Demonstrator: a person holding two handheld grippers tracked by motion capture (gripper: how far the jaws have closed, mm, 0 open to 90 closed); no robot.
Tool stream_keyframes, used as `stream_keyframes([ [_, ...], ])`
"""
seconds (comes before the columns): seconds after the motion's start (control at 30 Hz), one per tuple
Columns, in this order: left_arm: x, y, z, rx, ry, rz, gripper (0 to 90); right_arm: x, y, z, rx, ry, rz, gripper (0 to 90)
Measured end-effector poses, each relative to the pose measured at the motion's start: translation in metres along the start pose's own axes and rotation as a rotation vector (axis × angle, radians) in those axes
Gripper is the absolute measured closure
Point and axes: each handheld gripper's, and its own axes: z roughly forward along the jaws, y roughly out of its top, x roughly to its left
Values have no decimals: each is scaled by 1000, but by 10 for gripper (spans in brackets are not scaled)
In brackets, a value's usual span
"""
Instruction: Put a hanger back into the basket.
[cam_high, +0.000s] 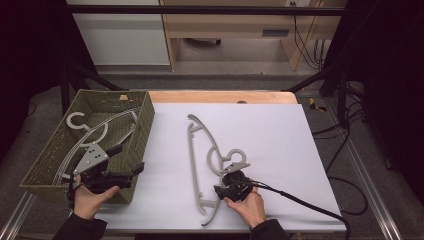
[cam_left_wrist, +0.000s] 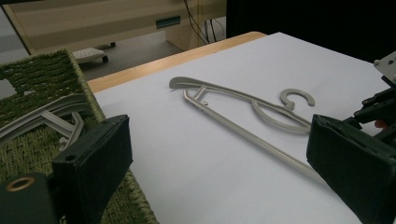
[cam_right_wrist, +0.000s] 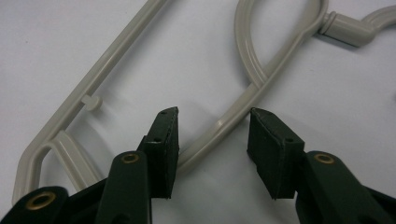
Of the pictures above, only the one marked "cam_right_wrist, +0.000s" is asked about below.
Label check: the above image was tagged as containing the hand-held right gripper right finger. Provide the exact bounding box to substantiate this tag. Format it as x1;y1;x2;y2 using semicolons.
247;106;396;224

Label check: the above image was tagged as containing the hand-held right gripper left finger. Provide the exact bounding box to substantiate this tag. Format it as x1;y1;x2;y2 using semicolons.
93;105;181;224

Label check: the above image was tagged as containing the grey plastic clothes hanger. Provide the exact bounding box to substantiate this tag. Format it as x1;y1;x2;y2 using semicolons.
11;0;396;207

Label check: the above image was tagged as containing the white table mat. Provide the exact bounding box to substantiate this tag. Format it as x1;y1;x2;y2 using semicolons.
0;0;396;224

